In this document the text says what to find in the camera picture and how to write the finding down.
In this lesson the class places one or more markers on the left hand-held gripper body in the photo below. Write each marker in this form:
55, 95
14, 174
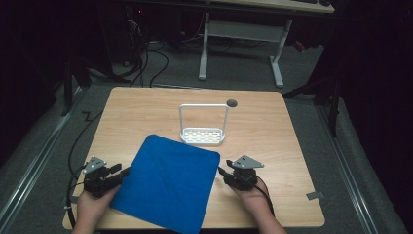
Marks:
94, 177

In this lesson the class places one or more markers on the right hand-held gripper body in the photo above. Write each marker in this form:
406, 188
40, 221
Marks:
244, 174

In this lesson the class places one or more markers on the blue cloth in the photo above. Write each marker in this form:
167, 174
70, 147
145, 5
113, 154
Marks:
167, 182

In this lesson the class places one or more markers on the person's right hand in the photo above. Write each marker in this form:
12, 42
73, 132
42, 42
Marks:
252, 199

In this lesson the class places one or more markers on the person's left hand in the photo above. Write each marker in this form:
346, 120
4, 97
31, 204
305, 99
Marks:
93, 204

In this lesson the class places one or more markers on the grey table grommet hole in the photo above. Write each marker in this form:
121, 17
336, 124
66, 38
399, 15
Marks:
231, 103

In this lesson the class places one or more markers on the black stand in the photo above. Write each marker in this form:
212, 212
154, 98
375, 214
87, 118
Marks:
68, 84
326, 94

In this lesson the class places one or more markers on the desk with white legs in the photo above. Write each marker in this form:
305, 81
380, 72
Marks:
246, 31

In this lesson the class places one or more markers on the dark computer tower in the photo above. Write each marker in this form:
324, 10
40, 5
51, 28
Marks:
134, 29

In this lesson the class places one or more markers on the metal floor rail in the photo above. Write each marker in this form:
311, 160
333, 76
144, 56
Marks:
35, 156
349, 172

